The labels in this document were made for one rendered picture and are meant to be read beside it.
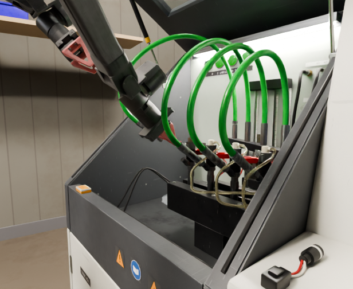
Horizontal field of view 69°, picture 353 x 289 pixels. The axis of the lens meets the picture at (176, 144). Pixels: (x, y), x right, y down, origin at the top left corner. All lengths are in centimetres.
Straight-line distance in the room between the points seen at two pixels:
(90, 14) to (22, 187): 246
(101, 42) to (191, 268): 43
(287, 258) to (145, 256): 25
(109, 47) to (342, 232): 53
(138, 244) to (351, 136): 43
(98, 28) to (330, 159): 48
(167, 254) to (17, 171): 245
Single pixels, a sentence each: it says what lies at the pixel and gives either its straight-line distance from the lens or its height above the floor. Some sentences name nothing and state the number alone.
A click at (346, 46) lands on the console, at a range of 58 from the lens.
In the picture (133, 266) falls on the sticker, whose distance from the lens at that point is 58.
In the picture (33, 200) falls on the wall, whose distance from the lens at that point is 290.
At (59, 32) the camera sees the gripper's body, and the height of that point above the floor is 141.
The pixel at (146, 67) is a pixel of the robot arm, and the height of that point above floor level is 130.
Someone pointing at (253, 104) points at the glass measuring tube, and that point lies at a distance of 91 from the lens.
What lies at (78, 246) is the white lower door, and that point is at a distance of 91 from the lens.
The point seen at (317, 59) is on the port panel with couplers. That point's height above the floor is 133.
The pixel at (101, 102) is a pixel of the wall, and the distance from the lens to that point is 286.
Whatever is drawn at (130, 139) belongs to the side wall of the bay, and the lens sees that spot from 98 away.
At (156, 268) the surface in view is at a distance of 50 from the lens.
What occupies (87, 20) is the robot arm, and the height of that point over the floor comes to 135.
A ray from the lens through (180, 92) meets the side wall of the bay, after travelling 112.
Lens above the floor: 119
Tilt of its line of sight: 7 degrees down
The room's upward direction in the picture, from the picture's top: straight up
